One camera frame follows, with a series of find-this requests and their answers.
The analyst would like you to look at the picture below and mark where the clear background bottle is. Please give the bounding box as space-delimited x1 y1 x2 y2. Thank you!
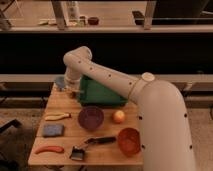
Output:
67 1 80 22

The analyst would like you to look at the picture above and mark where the purple bowl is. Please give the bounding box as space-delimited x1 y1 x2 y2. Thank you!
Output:
78 106 104 131

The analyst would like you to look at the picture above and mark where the blue cup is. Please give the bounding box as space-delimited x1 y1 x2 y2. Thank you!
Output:
54 76 65 91

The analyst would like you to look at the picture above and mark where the blue sponge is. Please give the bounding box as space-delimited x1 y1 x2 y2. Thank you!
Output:
42 124 64 137

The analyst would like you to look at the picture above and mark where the black handled spatula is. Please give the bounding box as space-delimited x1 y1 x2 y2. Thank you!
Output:
70 136 116 161

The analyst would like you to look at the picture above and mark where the apple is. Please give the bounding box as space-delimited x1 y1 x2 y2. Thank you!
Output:
112 110 125 124

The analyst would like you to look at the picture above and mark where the white paper cup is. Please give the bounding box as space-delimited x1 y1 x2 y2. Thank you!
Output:
141 72 155 82

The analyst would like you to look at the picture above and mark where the green plastic bin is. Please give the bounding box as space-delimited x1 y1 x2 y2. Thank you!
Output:
77 75 127 107

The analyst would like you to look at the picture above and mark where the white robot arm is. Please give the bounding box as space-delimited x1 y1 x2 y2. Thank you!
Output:
63 46 197 171

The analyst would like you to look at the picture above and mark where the dark red background bowl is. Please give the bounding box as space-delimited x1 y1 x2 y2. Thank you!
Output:
88 17 99 25

